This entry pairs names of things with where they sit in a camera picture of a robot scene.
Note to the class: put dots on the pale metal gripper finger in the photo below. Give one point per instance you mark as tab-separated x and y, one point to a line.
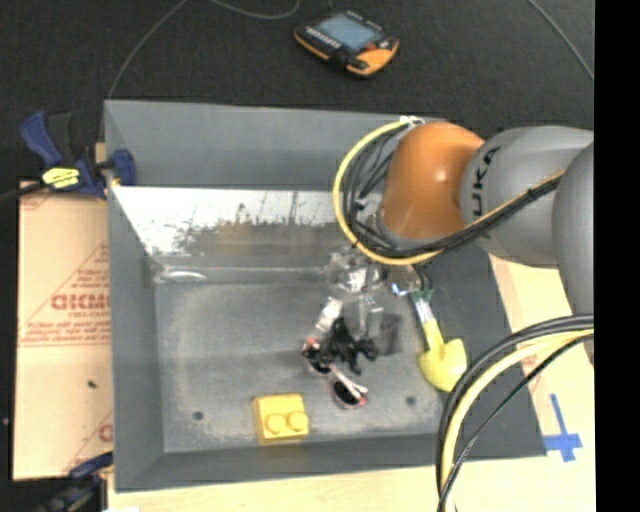
365	320
327	315

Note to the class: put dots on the black toy animal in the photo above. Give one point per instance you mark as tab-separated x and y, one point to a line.
345	345

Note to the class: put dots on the yellow toy shovel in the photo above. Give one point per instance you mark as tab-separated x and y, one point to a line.
445	365

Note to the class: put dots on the grey metal bin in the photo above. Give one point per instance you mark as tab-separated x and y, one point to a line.
225	340

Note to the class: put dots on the yellow toy brick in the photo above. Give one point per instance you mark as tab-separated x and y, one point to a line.
280	417

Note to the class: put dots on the brown cardboard board red print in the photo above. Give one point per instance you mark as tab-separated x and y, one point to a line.
60	310

